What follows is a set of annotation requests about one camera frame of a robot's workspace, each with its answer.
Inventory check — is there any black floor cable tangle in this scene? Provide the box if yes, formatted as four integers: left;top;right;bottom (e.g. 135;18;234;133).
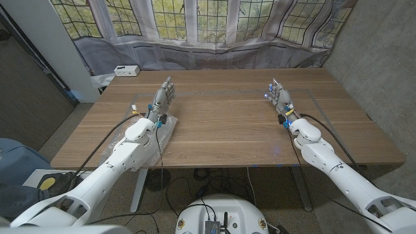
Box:
164;167;257;218

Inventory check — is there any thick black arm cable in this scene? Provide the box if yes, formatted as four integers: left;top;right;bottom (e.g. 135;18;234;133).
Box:
66;112;147;192
298;113;378;188

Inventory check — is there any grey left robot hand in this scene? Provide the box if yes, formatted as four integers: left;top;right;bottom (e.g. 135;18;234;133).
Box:
146;76;177;123

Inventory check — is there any small grey torso box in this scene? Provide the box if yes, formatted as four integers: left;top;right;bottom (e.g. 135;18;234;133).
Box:
204;220;221;234

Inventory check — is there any white table leg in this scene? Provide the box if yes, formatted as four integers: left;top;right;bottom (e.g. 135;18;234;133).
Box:
129;168;150;214

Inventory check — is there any black shoe with yellow patch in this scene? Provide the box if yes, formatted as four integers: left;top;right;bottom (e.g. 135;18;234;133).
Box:
37;171;87;198

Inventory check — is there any round black floor fan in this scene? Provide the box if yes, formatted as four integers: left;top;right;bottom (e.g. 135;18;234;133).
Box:
145;168;172;192

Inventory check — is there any grey table leg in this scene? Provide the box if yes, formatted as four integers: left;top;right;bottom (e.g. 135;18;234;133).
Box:
290;166;313;213

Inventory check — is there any printed window backdrop cloth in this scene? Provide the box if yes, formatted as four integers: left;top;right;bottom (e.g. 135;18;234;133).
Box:
50;0;358;76

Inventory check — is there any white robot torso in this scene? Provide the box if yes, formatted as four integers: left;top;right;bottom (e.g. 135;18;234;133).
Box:
174;194;270;234

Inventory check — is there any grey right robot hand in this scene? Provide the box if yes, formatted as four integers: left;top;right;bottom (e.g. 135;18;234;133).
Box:
263;77;298;126

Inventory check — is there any clear bubble wrap sheet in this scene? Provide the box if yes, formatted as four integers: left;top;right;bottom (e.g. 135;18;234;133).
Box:
99;114;179;170

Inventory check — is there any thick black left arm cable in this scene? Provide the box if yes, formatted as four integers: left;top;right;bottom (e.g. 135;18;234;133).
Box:
66;112;147;192

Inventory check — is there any white box on table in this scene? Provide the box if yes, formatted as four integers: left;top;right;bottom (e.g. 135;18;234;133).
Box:
113;65;141;77

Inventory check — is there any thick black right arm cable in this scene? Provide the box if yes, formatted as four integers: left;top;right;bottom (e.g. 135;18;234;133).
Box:
298;113;378;188

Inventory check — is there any thin black right camera cable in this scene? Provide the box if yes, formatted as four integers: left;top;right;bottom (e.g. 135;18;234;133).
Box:
287;127;394;233

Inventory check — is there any person leg in jeans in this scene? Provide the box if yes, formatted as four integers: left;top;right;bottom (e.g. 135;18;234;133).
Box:
0;181;49;222

